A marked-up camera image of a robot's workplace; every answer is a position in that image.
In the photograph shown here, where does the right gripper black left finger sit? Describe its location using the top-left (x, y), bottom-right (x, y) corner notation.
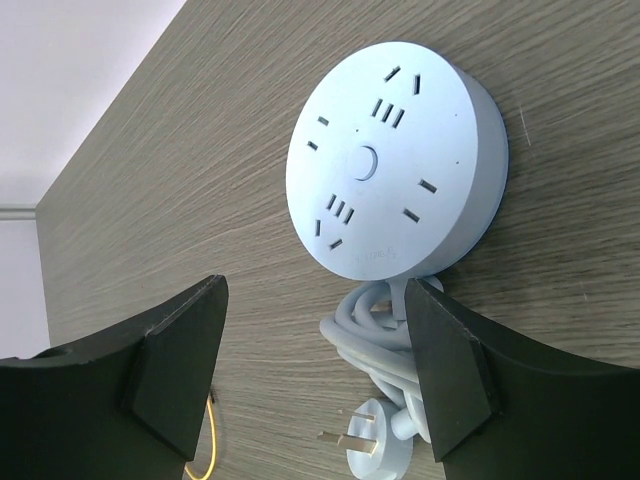
top-left (1, 275), bottom-right (229, 479)

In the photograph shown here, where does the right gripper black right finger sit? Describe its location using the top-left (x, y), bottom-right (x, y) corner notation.
top-left (405, 280), bottom-right (639, 479)

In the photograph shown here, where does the light blue cable holder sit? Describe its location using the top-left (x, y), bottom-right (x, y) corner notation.
top-left (286, 41), bottom-right (509, 479)

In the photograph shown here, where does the yellow thin cable loop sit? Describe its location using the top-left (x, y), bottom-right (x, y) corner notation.
top-left (187, 394), bottom-right (219, 480)

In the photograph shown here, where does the vertical aluminium corner post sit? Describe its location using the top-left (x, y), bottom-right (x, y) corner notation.
top-left (0, 204), bottom-right (36, 221)

